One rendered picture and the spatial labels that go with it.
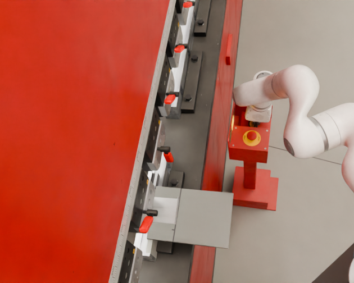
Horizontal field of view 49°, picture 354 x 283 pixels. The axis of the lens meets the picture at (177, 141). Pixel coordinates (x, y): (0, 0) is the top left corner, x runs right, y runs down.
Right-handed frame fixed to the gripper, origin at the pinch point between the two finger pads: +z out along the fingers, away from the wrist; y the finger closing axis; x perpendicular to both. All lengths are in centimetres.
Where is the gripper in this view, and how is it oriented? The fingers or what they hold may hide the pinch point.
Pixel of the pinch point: (256, 122)
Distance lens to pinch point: 170.6
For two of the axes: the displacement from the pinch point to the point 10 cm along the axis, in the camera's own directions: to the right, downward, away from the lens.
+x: 1.9, -8.9, 4.2
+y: 9.8, 1.3, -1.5
